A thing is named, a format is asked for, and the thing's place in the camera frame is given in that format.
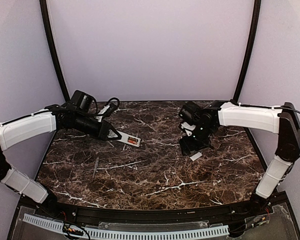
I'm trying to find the white remote control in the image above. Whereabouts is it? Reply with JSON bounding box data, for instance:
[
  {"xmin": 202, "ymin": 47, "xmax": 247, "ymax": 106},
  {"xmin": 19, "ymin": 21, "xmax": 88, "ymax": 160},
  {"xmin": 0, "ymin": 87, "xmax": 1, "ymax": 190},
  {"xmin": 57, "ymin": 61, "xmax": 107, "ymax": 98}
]
[{"xmin": 118, "ymin": 131, "xmax": 141, "ymax": 147}]

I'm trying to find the white battery cover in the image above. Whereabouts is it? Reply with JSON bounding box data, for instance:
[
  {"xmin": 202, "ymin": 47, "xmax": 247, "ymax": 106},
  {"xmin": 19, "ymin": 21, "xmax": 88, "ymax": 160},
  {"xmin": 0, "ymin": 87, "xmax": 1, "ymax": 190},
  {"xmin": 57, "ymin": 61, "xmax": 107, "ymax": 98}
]
[{"xmin": 189, "ymin": 152, "xmax": 203, "ymax": 161}]

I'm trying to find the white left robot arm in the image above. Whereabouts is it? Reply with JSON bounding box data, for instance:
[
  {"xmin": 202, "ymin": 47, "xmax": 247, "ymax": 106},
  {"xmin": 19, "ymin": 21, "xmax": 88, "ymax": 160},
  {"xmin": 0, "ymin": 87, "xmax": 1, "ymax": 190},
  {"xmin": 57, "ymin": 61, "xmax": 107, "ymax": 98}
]
[{"xmin": 0, "ymin": 90, "xmax": 122, "ymax": 204}]

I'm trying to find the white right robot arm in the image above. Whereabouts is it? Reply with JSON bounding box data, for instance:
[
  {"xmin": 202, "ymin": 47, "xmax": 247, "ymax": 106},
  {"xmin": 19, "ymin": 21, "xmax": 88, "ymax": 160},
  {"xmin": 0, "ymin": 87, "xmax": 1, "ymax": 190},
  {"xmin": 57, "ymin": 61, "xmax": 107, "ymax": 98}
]
[{"xmin": 178, "ymin": 100, "xmax": 300, "ymax": 199}]

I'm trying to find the black front table rail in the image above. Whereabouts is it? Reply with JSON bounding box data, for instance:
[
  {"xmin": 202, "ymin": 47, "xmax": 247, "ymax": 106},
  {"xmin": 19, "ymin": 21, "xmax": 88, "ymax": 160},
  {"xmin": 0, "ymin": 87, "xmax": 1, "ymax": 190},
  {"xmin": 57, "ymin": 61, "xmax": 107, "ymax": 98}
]
[{"xmin": 32, "ymin": 186, "xmax": 276, "ymax": 226}]

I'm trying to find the white slotted cable duct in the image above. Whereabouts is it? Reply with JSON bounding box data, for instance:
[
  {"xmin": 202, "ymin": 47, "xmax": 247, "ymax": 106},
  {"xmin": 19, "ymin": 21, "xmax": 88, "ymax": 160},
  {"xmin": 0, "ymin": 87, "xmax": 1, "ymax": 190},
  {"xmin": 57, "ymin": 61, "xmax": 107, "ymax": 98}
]
[{"xmin": 22, "ymin": 213, "xmax": 229, "ymax": 240}]

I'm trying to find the black left frame post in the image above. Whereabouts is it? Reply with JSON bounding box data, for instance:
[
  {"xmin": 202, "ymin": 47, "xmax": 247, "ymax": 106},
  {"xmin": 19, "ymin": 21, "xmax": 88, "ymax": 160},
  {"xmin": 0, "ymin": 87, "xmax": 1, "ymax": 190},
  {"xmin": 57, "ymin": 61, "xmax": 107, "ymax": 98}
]
[{"xmin": 39, "ymin": 0, "xmax": 70, "ymax": 101}]

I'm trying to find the black frame post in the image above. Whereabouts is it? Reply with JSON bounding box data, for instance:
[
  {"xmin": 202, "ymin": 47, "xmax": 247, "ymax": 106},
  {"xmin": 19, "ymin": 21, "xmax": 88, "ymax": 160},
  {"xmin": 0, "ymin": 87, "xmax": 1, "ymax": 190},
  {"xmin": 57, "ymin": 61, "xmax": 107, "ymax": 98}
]
[
  {"xmin": 232, "ymin": 0, "xmax": 262, "ymax": 102},
  {"xmin": 39, "ymin": 0, "xmax": 70, "ymax": 101}
]

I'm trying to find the black right frame post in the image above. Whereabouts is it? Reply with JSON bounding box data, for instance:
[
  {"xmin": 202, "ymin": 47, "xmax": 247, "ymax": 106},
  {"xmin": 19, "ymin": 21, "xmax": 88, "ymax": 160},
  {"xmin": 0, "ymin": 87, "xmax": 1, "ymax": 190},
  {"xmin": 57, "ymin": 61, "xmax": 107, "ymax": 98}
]
[{"xmin": 232, "ymin": 0, "xmax": 262, "ymax": 102}]

